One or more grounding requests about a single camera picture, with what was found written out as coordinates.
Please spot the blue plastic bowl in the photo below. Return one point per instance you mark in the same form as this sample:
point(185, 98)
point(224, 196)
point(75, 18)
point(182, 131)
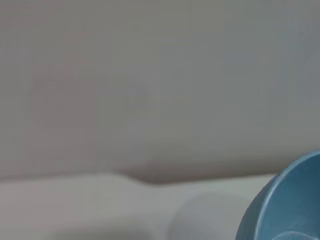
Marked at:
point(292, 200)

